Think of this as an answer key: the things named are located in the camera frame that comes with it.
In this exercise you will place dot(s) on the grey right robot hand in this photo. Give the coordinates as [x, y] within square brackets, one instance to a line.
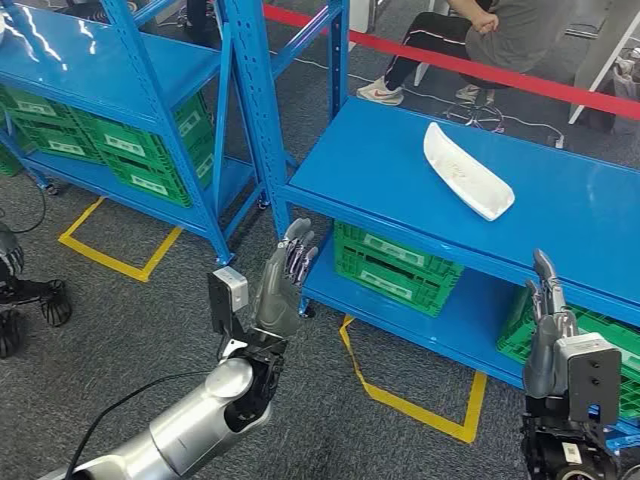
[543, 358]

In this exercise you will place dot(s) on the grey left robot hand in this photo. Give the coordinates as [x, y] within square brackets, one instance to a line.
[278, 298]

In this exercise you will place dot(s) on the white curved plastic part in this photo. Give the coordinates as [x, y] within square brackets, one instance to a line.
[465, 172]

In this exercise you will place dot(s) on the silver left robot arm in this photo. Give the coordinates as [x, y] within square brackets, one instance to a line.
[200, 417]

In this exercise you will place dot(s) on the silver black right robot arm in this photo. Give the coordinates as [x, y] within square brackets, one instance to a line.
[555, 450]

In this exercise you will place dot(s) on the blue metal shelf rack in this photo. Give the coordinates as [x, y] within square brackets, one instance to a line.
[100, 60]
[380, 166]

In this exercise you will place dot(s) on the yellow floor tape outline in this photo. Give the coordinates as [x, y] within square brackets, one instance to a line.
[115, 264]
[475, 405]

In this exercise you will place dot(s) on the white power adapter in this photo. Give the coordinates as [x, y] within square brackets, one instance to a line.
[558, 142]

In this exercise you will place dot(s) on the white desk panel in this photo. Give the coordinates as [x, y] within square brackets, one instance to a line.
[359, 20]

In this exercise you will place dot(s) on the person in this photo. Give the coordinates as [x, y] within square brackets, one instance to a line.
[525, 33]
[198, 16]

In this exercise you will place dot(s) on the red barrier tape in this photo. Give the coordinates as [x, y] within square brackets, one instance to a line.
[450, 63]

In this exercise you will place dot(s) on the white desk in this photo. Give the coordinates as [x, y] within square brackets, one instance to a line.
[600, 40]

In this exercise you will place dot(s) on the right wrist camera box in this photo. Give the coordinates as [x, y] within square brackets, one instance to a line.
[590, 378]

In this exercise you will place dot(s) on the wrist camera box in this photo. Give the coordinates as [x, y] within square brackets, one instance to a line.
[227, 291]
[590, 378]

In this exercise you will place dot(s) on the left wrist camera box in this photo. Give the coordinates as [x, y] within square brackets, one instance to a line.
[227, 291]

